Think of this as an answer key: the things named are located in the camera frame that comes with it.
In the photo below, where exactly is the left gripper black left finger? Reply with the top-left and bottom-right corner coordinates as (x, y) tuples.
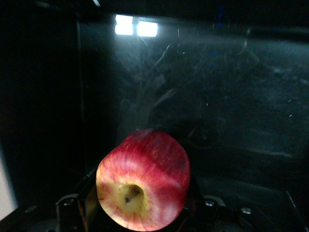
(56, 169), (119, 232)

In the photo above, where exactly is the black plastic box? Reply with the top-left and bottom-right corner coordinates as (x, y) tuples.
(0, 0), (309, 232)

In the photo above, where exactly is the red yellow apple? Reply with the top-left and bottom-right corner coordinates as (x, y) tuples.
(96, 129), (191, 230)

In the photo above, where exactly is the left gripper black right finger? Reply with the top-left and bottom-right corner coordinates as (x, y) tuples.
(173, 176), (232, 232)

